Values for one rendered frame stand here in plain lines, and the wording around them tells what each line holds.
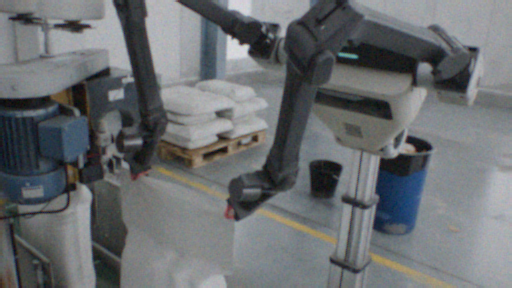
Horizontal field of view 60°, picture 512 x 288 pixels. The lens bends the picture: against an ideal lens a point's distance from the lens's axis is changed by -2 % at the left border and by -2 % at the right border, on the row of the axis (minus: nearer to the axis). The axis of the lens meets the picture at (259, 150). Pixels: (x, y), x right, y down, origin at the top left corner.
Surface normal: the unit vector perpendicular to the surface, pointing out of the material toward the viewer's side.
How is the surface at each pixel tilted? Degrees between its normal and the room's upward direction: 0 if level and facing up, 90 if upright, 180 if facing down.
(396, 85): 40
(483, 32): 90
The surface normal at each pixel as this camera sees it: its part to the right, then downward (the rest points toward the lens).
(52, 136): -0.24, 0.31
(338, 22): -0.51, -0.27
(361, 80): -0.35, -0.58
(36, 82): 0.76, 0.26
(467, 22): -0.62, 0.22
